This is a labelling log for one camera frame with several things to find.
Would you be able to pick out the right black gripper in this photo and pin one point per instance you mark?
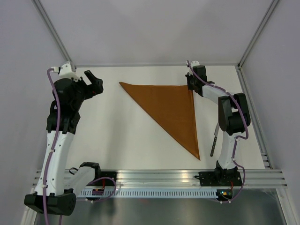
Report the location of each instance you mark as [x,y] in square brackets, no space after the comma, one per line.
[189,77]

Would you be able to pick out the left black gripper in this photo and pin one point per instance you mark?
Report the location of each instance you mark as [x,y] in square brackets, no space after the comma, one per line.
[92,89]

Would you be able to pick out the brown cloth napkin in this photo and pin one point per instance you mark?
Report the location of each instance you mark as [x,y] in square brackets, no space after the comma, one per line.
[172,108]

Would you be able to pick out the silver table knife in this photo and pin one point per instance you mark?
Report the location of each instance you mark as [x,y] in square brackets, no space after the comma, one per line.
[214,140]

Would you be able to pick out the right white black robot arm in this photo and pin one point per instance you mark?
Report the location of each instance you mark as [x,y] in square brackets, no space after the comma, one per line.
[233,119]

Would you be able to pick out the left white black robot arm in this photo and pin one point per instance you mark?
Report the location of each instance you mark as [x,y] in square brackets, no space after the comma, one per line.
[52,195]

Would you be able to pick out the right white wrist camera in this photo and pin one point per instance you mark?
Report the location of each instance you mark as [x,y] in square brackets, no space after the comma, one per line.
[192,64]

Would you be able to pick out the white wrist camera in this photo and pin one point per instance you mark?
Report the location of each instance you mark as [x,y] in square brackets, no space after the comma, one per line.
[192,64]
[67,71]

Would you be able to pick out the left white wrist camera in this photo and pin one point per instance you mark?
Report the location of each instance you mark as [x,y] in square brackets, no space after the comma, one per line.
[67,71]

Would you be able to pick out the rear aluminium frame bar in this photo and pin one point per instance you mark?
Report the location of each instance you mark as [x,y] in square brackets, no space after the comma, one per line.
[151,64]

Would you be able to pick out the right aluminium frame post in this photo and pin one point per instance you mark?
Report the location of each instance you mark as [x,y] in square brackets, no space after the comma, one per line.
[259,30]

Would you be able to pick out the aluminium frame post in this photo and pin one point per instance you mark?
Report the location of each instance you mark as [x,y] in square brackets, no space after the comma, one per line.
[259,30]
[52,31]

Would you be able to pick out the left aluminium frame post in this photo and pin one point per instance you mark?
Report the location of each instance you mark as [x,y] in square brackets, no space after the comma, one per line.
[52,31]

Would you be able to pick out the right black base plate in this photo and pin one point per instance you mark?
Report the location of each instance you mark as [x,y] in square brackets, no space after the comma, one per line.
[209,179]

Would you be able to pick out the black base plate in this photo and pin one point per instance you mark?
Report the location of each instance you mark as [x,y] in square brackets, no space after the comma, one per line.
[107,182]
[209,179]

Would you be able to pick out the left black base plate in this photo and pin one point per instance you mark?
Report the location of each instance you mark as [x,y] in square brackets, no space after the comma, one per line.
[107,182]

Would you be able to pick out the aluminium front rail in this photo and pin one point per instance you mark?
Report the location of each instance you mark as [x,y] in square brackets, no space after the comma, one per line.
[255,178]

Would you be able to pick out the white slotted cable duct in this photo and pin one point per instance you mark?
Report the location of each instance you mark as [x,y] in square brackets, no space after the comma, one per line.
[165,193]

